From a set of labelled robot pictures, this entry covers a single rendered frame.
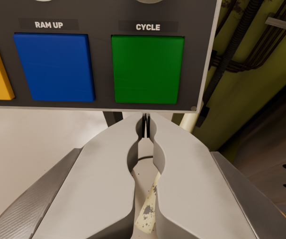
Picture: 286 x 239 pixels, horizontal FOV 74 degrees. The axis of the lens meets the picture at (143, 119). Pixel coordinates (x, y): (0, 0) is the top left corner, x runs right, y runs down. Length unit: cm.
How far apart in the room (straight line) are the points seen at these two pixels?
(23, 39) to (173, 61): 15
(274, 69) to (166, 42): 40
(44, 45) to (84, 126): 115
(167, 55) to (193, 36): 3
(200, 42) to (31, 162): 128
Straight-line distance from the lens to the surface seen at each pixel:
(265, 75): 59
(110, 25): 22
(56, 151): 135
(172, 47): 21
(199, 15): 22
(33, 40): 24
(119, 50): 21
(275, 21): 48
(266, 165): 57
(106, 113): 54
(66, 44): 22
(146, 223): 53
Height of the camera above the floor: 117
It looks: 62 degrees down
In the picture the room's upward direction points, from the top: 1 degrees clockwise
